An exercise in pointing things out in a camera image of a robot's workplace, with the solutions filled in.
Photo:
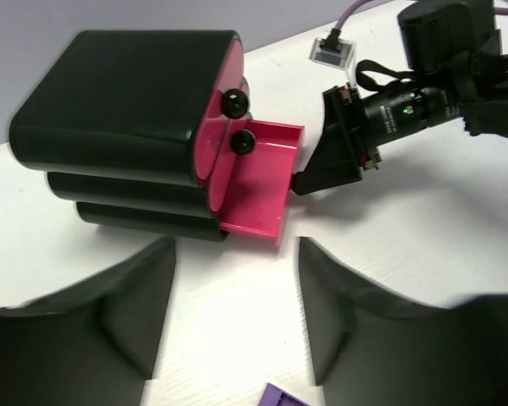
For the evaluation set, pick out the black drawer cabinet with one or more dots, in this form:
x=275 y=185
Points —
x=113 y=123

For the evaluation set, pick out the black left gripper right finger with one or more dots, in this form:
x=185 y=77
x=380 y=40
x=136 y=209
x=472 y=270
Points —
x=372 y=346

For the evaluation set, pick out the black lower drawer knob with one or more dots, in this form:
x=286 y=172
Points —
x=243 y=142

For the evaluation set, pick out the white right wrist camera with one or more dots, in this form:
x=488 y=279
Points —
x=342 y=57

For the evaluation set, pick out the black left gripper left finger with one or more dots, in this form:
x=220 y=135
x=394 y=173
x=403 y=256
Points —
x=93 y=343

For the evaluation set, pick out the pink top drawer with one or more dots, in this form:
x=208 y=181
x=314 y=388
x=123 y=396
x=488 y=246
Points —
x=214 y=123

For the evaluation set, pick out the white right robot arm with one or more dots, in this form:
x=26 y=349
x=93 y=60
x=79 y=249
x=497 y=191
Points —
x=456 y=69

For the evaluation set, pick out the purple curved lego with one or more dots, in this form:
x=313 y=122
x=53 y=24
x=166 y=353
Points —
x=275 y=396

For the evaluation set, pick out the black drawer knob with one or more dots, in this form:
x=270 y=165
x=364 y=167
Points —
x=235 y=103
x=243 y=142

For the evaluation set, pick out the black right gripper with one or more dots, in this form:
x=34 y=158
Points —
x=354 y=129

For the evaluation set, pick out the pink bottom drawer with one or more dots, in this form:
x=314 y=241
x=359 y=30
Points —
x=255 y=200

